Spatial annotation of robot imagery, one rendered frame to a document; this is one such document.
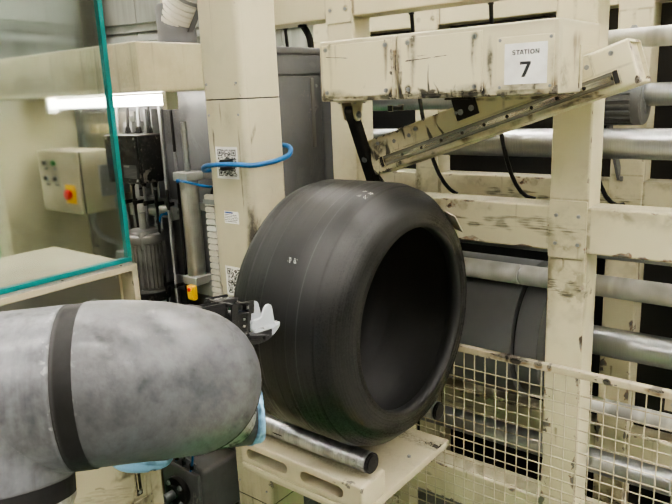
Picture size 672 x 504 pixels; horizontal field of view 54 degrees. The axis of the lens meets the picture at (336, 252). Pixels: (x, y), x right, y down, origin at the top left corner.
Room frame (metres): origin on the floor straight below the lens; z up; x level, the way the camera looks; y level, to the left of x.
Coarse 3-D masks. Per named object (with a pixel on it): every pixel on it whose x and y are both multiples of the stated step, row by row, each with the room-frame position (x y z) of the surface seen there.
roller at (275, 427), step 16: (272, 416) 1.43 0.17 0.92; (272, 432) 1.40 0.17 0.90; (288, 432) 1.37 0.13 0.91; (304, 432) 1.35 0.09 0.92; (304, 448) 1.34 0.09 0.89; (320, 448) 1.31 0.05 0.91; (336, 448) 1.29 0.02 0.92; (352, 448) 1.27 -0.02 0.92; (352, 464) 1.25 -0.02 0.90; (368, 464) 1.23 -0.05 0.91
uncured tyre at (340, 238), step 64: (320, 192) 1.38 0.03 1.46; (384, 192) 1.34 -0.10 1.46; (256, 256) 1.30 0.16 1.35; (320, 256) 1.21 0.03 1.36; (384, 256) 1.70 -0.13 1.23; (448, 256) 1.48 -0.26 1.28; (320, 320) 1.16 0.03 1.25; (384, 320) 1.68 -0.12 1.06; (448, 320) 1.50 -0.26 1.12; (320, 384) 1.15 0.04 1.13; (384, 384) 1.54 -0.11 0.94
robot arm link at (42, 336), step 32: (0, 320) 0.42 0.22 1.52; (32, 320) 0.42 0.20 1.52; (64, 320) 0.42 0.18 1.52; (0, 352) 0.39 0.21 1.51; (32, 352) 0.39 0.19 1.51; (64, 352) 0.40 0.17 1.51; (0, 384) 0.38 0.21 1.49; (32, 384) 0.38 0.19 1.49; (64, 384) 0.38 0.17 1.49; (0, 416) 0.37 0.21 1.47; (32, 416) 0.38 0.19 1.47; (64, 416) 0.38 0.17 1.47; (0, 448) 0.37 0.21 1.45; (32, 448) 0.38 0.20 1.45; (64, 448) 0.38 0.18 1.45; (0, 480) 0.37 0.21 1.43; (32, 480) 0.38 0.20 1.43; (64, 480) 0.40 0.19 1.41
